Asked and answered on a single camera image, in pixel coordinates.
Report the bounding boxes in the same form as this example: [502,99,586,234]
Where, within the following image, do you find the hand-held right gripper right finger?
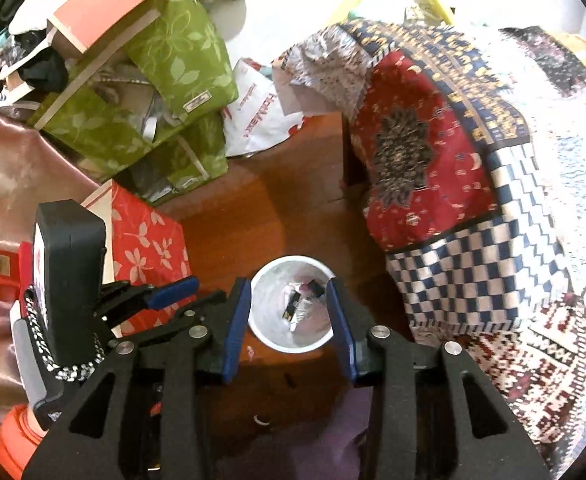
[325,277,556,480]

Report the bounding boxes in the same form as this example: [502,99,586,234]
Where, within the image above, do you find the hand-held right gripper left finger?
[20,277,252,480]

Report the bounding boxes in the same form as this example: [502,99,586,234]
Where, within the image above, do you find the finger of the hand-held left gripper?
[108,290,228,348]
[96,276,200,321]

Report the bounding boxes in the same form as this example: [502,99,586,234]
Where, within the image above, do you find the white waste bin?
[249,256,338,353]

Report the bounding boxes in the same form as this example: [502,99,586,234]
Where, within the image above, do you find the red floral box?
[80,180,191,336]

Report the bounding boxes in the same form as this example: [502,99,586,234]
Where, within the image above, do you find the pink satin cloth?
[0,95,99,411]

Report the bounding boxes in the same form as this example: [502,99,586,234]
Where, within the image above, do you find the person's purple trousers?
[243,385,374,480]

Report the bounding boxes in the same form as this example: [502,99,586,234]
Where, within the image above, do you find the green leaf print storage box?
[28,0,239,181]
[113,112,230,203]

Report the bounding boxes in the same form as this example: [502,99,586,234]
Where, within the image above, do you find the orange object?
[0,405,49,471]

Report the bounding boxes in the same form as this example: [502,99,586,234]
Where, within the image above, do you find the white plastic bag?
[223,57,306,158]

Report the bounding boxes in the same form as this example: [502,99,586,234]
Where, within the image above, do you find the patchwork blanket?
[273,17,586,476]

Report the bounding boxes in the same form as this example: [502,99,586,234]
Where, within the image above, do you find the pile of clothes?
[0,0,69,111]

